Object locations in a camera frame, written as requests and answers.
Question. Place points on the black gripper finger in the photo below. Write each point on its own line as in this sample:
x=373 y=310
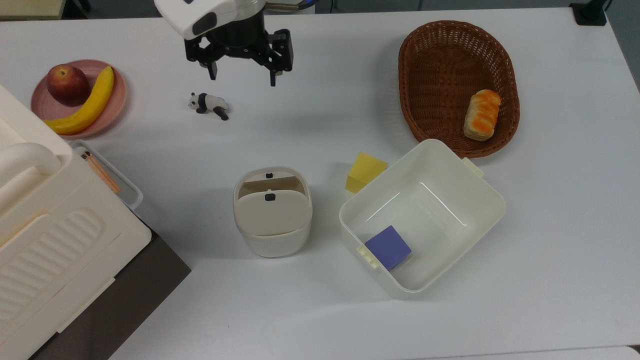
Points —
x=199 y=50
x=281 y=52

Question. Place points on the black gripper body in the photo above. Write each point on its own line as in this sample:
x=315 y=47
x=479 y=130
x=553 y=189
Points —
x=240 y=42

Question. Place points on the white trash can with lid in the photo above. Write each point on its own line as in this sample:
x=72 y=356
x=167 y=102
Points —
x=272 y=220

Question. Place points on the toy panda figure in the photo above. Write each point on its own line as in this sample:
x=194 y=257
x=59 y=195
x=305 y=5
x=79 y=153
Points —
x=209 y=103

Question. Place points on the pink plate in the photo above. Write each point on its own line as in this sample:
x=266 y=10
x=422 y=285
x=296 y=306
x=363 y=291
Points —
x=112 y=107

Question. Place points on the yellow toy banana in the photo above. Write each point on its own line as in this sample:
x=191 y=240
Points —
x=92 y=102

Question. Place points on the red toy apple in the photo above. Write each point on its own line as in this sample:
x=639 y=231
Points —
x=67 y=84

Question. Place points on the yellow cube block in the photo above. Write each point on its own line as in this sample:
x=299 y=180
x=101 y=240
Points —
x=365 y=172

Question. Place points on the orange pencil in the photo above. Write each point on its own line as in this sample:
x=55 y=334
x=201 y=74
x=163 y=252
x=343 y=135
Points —
x=102 y=174

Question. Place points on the brown wicker basket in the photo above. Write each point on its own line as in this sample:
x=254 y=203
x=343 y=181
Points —
x=440 y=75

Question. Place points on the wooden desk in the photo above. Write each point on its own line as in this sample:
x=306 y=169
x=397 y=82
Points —
x=30 y=7

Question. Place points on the toy bread loaf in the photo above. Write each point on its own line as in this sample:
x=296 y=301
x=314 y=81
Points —
x=482 y=115

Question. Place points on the purple cube block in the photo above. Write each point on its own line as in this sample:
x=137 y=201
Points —
x=388 y=247

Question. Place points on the cream plastic storage box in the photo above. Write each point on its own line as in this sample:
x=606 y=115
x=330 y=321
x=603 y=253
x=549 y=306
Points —
x=60 y=250

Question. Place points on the dark wooden drawer cabinet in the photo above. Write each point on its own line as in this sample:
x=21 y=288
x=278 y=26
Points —
x=145 y=295

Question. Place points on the white rectangular plastic bin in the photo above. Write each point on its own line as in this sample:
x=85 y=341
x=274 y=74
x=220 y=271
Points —
x=450 y=240

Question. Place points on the black stand base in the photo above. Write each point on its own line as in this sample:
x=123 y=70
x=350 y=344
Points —
x=590 y=12

